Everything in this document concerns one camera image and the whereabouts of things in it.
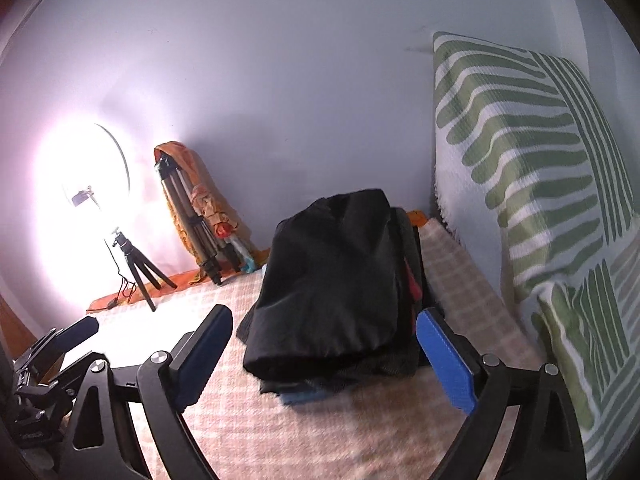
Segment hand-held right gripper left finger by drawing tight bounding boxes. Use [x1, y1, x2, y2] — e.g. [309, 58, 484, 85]
[55, 304, 234, 480]

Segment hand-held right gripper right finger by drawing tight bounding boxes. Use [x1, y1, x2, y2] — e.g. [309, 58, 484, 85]
[416, 307, 588, 480]

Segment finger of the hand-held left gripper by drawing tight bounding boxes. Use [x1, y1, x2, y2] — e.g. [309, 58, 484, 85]
[30, 316, 101, 368]

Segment black pants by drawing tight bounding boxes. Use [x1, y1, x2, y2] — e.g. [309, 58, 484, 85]
[243, 188, 407, 379]

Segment stack of folded clothes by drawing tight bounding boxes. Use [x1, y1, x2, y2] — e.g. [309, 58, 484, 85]
[237, 206, 442, 407]

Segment small black tripod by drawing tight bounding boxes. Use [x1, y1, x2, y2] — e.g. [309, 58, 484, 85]
[104, 230, 179, 313]

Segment pink checked blanket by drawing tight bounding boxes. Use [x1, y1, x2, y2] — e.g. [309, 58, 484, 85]
[94, 220, 552, 480]

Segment green leaf pattern pillow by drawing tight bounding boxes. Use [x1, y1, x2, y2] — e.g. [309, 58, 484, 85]
[431, 31, 635, 303]
[531, 240, 640, 480]

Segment grey folded tripod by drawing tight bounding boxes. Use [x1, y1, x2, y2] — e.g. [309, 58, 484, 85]
[155, 155, 251, 287]

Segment orange patterned cloth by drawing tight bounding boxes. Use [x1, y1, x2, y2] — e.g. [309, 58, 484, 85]
[154, 141, 264, 274]

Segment black ring light cable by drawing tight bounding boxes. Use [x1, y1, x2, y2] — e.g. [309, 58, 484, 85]
[87, 239, 139, 312]

